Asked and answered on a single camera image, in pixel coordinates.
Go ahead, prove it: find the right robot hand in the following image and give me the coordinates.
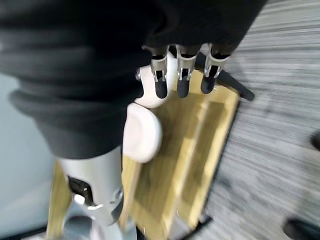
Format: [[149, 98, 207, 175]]
[[0, 0, 269, 227]]

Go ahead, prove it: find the dark slipper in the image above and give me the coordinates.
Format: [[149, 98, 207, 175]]
[[283, 217, 320, 240]]

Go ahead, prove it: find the wooden shoe rack black frame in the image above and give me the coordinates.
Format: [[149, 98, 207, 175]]
[[46, 62, 256, 240]]

